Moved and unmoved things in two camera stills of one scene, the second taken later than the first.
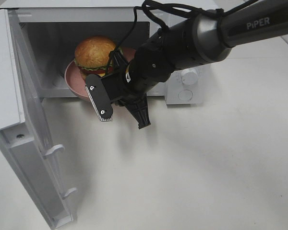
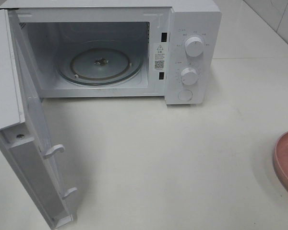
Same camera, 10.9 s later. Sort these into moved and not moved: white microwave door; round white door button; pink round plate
Moved: pink round plate
Not moved: round white door button; white microwave door
